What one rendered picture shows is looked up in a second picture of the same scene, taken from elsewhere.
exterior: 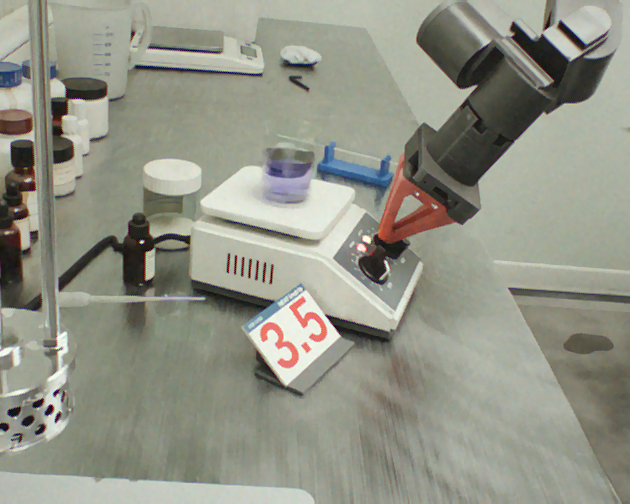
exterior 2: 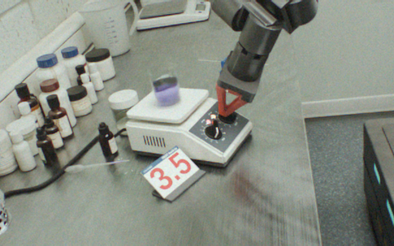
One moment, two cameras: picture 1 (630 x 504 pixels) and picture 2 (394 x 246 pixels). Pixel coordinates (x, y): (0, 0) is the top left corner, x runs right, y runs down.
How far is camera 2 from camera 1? 0.28 m
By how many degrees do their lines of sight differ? 16
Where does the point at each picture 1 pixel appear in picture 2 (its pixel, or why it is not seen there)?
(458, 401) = (250, 196)
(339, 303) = (197, 152)
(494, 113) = (249, 43)
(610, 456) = not seen: outside the picture
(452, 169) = (238, 75)
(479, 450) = (252, 220)
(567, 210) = not seen: outside the picture
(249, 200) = (150, 107)
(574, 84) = (295, 16)
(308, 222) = (175, 114)
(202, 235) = (130, 128)
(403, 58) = not seen: outside the picture
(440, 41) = (220, 10)
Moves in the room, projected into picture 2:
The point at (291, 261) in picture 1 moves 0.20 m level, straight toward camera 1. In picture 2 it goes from (170, 135) to (136, 208)
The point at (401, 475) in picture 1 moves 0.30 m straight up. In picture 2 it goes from (206, 237) to (165, 34)
